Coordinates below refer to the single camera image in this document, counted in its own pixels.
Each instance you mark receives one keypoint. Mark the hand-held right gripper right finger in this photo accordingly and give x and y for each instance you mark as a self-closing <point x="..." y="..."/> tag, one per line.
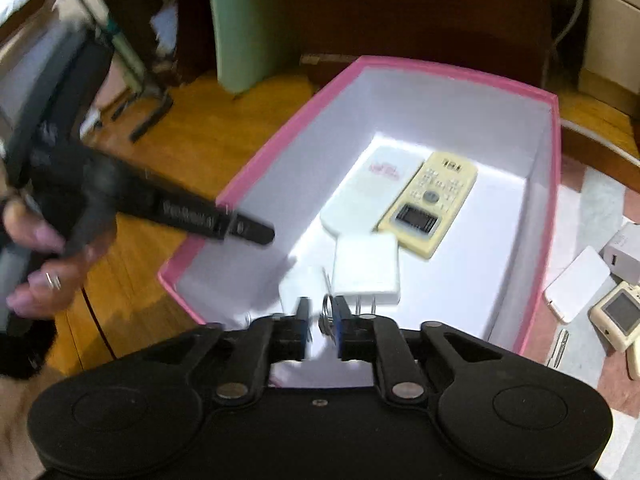
<point x="339" y="325"/>

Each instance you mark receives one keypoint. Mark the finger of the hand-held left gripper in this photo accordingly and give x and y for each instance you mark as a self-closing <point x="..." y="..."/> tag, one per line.
<point x="200" y="215"/>

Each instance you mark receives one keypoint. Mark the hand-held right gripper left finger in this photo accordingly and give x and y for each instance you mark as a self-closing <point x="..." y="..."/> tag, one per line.
<point x="302" y="317"/>

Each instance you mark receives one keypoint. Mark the bunch of keys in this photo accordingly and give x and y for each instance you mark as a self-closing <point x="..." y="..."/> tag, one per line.
<point x="326" y="317"/>

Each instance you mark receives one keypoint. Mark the large white plug charger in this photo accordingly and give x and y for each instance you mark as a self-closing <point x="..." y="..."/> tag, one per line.
<point x="367" y="265"/>

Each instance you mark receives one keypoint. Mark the white remote with pink label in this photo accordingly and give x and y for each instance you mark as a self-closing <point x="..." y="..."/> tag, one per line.
<point x="365" y="190"/>

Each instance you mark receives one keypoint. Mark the yellow remote control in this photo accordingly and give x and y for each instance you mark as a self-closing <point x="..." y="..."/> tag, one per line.
<point x="435" y="195"/>

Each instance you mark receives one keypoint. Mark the pink cardboard box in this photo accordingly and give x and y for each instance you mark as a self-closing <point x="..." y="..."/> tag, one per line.
<point x="450" y="110"/>

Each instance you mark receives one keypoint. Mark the white power bank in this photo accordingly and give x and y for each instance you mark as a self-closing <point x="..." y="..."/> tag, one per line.
<point x="577" y="282"/>

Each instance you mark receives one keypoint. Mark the small beige device with screen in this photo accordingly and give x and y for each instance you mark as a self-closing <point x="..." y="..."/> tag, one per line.
<point x="617" y="312"/>

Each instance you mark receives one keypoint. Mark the white power adapter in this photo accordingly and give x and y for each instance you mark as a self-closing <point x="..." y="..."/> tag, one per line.
<point x="625" y="252"/>

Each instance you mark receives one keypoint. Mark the person's left hand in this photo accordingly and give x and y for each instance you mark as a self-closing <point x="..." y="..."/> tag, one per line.
<point x="55" y="285"/>

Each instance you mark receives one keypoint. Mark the black metal rack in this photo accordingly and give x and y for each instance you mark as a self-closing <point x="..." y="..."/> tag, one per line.
<point x="142" y="77"/>

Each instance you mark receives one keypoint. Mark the green board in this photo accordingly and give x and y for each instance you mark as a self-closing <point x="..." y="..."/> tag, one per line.
<point x="250" y="25"/>

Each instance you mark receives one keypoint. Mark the thin silver metal tool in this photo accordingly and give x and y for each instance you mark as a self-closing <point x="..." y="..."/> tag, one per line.
<point x="561" y="342"/>

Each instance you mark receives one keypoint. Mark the dark brown wooden cabinet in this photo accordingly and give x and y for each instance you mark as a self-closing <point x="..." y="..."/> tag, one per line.
<point x="400" y="5"/>

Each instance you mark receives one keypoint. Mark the white cabinet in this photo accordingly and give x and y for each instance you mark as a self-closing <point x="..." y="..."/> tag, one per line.
<point x="615" y="35"/>

